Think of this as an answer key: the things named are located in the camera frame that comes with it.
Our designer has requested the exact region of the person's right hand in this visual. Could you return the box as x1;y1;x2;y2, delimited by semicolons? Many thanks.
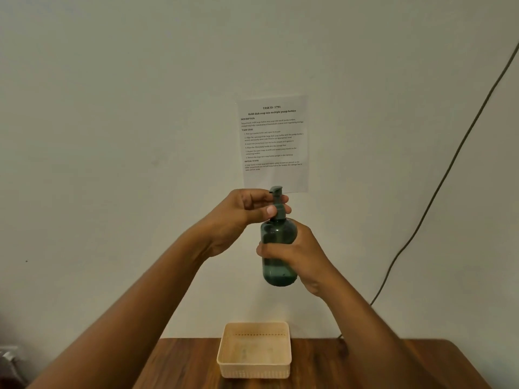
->
256;218;346;299

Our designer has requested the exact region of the person's left hand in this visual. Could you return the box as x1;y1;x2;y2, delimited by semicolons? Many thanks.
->
203;189;293;260

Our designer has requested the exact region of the dark green pump head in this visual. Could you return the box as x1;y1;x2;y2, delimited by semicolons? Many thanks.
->
269;185;289;222

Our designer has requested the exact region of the green transparent pump bottle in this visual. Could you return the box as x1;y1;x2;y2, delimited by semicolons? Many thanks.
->
260;217;299;287

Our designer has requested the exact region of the person's left forearm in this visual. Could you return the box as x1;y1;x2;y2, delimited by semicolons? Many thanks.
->
26;231;221;389

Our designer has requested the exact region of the person's right forearm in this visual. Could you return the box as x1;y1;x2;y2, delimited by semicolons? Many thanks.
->
313;277;461;389

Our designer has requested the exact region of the white printed paper sheet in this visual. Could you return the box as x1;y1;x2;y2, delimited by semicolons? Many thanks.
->
237;95;310;194

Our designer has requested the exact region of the beige plastic basket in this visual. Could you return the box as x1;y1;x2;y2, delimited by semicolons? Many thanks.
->
217;322;293;380

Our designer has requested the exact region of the dark wall cable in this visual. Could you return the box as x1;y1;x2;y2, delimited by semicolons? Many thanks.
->
338;43;519;341

